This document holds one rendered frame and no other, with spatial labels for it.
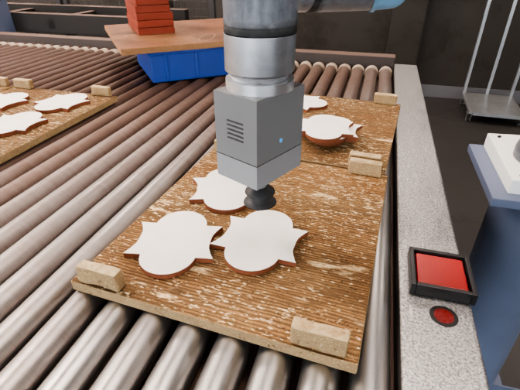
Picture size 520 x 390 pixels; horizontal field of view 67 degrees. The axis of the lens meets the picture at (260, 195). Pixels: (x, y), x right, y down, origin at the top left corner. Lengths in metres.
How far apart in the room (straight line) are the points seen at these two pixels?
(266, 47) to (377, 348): 0.33
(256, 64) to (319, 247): 0.27
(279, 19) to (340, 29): 4.05
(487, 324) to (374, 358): 0.76
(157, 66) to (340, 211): 0.89
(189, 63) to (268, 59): 0.97
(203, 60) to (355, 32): 3.19
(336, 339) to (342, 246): 0.18
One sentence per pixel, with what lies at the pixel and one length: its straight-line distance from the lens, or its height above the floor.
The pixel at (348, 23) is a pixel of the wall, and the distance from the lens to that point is 4.43.
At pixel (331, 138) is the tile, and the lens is 0.79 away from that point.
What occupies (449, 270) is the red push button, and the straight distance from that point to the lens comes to 0.57.
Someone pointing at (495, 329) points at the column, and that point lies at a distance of 1.20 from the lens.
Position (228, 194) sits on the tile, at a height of 0.94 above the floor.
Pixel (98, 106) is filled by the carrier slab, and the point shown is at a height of 0.93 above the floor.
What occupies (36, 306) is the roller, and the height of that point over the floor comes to 0.92.
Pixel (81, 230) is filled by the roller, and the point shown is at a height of 0.92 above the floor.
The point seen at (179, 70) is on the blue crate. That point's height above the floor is 0.96.
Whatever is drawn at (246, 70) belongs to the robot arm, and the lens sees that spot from 0.41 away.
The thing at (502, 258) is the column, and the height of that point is 0.68.
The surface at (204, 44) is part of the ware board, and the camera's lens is 1.33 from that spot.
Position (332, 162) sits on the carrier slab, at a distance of 0.77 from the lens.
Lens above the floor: 1.28
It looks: 32 degrees down
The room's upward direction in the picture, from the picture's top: straight up
